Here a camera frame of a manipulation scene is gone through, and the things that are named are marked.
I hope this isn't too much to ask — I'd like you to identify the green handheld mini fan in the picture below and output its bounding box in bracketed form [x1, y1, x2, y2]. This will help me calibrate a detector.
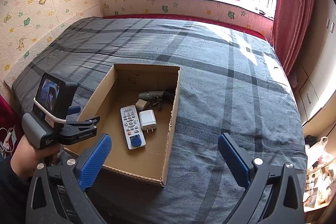
[138, 91, 175, 100]

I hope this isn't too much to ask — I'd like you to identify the person left hand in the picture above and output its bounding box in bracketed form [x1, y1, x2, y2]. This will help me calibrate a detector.
[10, 135, 61, 181]

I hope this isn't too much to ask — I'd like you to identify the black key bunch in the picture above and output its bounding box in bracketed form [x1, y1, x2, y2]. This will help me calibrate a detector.
[151, 97, 163, 111]

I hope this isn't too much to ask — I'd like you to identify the red curtain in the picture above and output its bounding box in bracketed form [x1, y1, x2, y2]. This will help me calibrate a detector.
[271, 0, 315, 76]

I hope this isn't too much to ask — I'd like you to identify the white remote control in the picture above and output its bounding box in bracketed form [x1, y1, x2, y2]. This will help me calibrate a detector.
[120, 105, 146, 150]

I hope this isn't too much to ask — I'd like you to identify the white wardrobe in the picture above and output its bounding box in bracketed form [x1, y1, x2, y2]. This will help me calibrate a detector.
[291, 0, 335, 124]

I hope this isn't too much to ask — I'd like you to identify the cluttered wooden shelf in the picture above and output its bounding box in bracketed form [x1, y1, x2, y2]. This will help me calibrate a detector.
[303, 122, 335, 223]

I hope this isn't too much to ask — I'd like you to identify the white usb charger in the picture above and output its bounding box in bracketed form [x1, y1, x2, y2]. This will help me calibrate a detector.
[139, 110, 157, 132]

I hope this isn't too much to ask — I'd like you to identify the brown cardboard box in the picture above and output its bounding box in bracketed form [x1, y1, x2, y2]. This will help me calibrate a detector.
[78, 64, 182, 186]

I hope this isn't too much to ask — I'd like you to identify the white plastic bag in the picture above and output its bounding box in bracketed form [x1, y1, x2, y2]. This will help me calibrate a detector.
[305, 136, 334, 169]

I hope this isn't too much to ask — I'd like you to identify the beige plug adapter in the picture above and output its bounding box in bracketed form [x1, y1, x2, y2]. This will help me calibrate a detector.
[135, 99, 150, 111]

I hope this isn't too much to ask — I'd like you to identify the white charging cable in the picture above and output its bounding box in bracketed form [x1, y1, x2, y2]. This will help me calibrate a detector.
[0, 127, 18, 154]

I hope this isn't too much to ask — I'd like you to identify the blue round key fob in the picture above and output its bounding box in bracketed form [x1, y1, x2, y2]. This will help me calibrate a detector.
[130, 135, 142, 147]

